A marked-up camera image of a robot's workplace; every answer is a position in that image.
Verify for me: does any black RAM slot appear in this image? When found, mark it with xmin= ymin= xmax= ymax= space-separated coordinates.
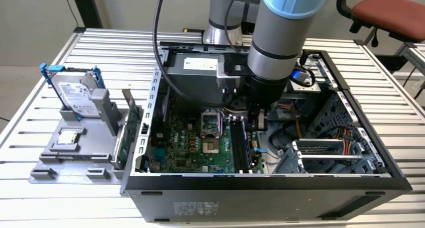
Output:
xmin=231 ymin=116 xmax=242 ymax=174
xmin=235 ymin=116 xmax=246 ymax=174

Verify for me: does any round black fan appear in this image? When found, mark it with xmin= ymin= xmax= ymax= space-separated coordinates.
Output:
xmin=228 ymin=96 xmax=250 ymax=112

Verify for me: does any silver metal drive cage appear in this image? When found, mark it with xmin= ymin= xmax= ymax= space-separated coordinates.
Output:
xmin=266 ymin=51 xmax=334 ymax=120

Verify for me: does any socket locking lever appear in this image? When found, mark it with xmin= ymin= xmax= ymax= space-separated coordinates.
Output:
xmin=216 ymin=111 xmax=224 ymax=138

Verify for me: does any grey power supply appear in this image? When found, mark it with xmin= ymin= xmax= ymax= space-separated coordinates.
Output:
xmin=162 ymin=53 xmax=227 ymax=114

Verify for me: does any metal socket cover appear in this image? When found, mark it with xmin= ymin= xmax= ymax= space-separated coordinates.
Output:
xmin=201 ymin=110 xmax=223 ymax=139

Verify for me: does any CPU socket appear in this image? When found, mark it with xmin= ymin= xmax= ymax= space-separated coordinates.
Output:
xmin=202 ymin=137 xmax=222 ymax=155

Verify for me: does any green motherboard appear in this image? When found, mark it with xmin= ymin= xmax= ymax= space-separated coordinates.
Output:
xmin=149 ymin=113 xmax=267 ymax=174

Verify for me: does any grey disk bay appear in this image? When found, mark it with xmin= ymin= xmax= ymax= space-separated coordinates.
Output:
xmin=275 ymin=138 xmax=380 ymax=175

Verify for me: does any green graphics card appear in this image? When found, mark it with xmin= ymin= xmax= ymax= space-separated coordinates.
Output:
xmin=111 ymin=88 xmax=145 ymax=170

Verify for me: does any black PC case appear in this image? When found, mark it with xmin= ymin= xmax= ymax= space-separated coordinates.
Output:
xmin=119 ymin=40 xmax=414 ymax=224

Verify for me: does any red office chair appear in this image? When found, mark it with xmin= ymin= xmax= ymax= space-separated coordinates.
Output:
xmin=338 ymin=0 xmax=425 ymax=48

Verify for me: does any grey parts rack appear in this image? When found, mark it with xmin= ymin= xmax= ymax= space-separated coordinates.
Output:
xmin=29 ymin=88 xmax=146 ymax=186

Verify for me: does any hard disk in blue carrier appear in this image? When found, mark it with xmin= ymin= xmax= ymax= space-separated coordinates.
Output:
xmin=39 ymin=62 xmax=107 ymax=121

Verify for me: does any silver CPU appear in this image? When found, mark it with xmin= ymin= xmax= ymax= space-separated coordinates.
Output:
xmin=57 ymin=130 xmax=81 ymax=145

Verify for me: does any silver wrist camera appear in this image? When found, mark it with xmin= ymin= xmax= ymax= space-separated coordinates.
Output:
xmin=291 ymin=68 xmax=315 ymax=86

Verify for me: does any orange wire bundle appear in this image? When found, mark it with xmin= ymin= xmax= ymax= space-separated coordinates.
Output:
xmin=335 ymin=127 xmax=355 ymax=155

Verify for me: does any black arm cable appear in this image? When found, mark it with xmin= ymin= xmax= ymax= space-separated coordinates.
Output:
xmin=153 ymin=0 xmax=234 ymax=108

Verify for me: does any aluminium frame side table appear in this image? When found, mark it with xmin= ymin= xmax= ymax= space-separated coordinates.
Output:
xmin=394 ymin=41 xmax=425 ymax=102

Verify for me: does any black vertical post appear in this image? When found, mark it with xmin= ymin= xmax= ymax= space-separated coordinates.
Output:
xmin=71 ymin=0 xmax=105 ymax=29

